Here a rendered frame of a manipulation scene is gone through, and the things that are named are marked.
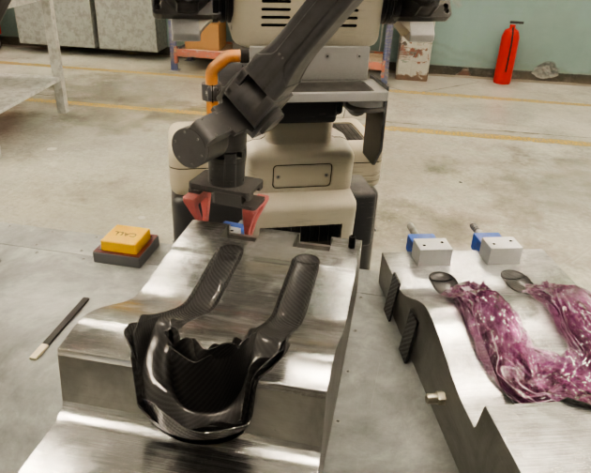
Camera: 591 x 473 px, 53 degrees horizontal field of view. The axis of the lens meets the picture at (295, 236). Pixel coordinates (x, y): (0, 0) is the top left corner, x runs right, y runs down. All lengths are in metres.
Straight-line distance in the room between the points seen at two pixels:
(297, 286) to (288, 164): 0.46
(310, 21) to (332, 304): 0.35
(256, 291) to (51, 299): 0.33
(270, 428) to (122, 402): 0.15
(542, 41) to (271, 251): 5.60
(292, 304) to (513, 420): 0.30
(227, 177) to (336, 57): 0.35
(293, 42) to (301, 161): 0.44
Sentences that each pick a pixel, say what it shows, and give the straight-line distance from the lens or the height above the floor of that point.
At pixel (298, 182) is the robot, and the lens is 1.22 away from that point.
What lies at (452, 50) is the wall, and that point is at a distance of 6.18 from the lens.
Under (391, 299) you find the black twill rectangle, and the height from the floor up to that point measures 0.83.
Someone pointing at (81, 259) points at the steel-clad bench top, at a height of 0.80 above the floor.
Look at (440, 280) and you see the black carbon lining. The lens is 0.88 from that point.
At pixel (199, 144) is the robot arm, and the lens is 0.82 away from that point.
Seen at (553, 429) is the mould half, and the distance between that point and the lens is 0.60.
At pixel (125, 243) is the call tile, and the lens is 0.98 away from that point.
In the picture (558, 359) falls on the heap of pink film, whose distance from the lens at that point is 0.70.
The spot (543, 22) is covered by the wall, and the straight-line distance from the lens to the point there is 6.27.
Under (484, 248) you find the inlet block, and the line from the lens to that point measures 0.94.
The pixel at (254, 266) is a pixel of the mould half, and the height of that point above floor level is 0.89.
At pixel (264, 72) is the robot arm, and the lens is 0.82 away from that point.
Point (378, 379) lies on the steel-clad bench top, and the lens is 0.76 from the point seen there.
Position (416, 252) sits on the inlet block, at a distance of 0.90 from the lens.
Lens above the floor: 1.30
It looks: 28 degrees down
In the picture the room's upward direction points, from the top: 2 degrees clockwise
